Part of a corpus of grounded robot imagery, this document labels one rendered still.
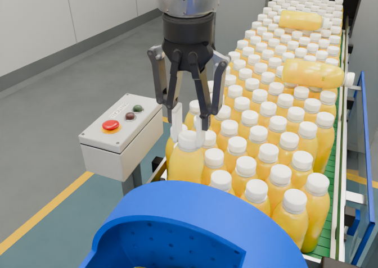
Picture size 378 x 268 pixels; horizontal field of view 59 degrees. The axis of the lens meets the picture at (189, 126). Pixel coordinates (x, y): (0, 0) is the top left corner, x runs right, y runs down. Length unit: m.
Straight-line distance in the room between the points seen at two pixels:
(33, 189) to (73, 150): 0.41
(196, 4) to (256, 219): 0.28
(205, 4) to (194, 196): 0.25
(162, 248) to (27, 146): 2.28
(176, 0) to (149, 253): 0.37
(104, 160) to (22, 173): 1.79
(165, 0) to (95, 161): 0.41
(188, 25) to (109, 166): 0.38
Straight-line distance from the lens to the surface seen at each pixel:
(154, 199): 0.40
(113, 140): 0.71
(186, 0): 0.46
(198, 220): 0.36
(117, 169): 0.74
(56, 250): 1.98
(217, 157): 0.68
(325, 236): 0.83
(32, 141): 2.78
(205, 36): 0.49
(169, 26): 0.49
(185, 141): 0.60
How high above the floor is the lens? 1.51
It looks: 34 degrees down
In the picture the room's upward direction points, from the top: straight up
